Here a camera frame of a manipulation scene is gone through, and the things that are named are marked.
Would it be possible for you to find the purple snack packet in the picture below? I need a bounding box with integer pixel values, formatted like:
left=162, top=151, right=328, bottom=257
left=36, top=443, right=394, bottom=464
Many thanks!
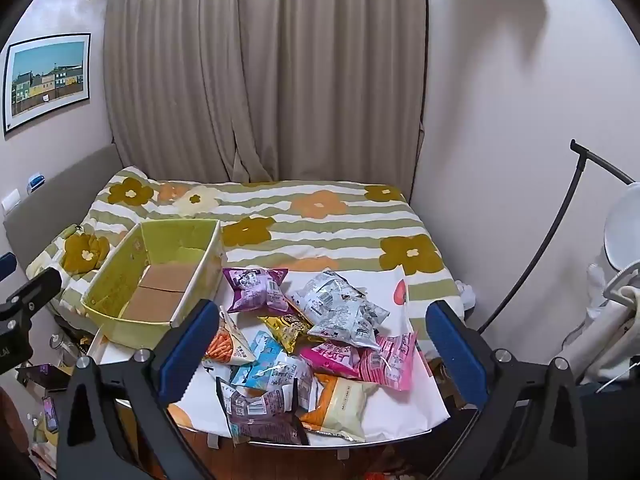
left=215, top=375, right=314, bottom=446
left=222, top=267, right=290, bottom=315

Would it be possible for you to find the silver snack packet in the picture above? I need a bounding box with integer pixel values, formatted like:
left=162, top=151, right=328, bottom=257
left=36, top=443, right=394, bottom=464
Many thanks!
left=306, top=305, right=391, bottom=351
left=292, top=267, right=379, bottom=324

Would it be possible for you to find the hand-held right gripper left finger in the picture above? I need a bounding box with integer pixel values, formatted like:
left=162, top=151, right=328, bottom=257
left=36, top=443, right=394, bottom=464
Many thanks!
left=55, top=299, right=222, bottom=480

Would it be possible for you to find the grey padded headboard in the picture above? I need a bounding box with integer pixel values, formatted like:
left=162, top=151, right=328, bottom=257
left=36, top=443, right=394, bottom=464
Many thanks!
left=2, top=145, right=124, bottom=272

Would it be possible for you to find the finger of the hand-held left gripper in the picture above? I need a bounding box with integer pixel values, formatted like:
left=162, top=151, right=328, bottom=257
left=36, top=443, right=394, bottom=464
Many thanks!
left=0, top=267, right=62, bottom=329

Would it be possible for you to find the black arc floor lamp stand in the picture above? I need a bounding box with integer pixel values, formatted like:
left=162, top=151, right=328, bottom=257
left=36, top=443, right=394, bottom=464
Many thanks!
left=476, top=139, right=637, bottom=334

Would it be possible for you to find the green cardboard box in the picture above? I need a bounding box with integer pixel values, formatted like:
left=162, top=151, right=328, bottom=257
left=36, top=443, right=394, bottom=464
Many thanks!
left=80, top=218, right=225, bottom=349

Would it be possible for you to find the cream and orange snack packet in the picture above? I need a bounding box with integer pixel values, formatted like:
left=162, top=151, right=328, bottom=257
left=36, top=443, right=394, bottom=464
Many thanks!
left=300, top=372, right=384, bottom=444

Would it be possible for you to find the orange sticks snack packet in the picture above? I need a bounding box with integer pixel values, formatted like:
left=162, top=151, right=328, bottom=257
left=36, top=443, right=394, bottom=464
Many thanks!
left=202, top=309, right=259, bottom=367

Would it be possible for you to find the white table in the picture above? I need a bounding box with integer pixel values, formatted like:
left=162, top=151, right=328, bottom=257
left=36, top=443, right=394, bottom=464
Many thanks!
left=90, top=335, right=482, bottom=461

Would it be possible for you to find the beige pleated curtain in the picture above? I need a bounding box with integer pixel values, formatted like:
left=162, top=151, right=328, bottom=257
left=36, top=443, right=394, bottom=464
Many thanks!
left=102, top=0, right=429, bottom=187

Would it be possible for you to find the framed wall picture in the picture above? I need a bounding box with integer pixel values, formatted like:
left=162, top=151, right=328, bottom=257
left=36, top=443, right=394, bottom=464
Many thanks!
left=2, top=32, right=93, bottom=137

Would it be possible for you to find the white cloth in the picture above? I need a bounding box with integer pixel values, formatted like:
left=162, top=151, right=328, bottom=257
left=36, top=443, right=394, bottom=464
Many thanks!
left=564, top=260, right=640, bottom=387

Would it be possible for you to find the striped floral blanket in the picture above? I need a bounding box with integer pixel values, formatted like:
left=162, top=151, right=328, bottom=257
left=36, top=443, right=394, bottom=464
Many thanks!
left=27, top=165, right=469, bottom=322

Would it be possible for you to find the yellow snack packet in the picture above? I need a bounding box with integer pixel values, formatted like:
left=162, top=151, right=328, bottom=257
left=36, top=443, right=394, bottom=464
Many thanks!
left=257, top=312, right=314, bottom=356

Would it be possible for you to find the magenta snack packet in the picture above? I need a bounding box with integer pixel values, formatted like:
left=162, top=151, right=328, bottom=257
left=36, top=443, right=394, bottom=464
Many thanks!
left=298, top=340, right=364, bottom=379

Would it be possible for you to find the blue snack packet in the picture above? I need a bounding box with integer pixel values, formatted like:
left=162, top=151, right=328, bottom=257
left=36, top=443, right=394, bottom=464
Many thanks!
left=229, top=330, right=314, bottom=396

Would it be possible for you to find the white round lamp head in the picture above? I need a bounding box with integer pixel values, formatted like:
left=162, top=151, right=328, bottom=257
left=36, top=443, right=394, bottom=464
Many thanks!
left=602, top=187, right=640, bottom=282

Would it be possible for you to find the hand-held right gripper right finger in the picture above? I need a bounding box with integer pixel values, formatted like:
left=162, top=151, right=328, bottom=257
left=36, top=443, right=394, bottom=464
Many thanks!
left=425, top=300, right=589, bottom=480

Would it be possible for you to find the pink striped snack packet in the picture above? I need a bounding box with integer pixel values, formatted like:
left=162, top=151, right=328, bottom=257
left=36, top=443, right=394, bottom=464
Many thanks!
left=357, top=332, right=419, bottom=391

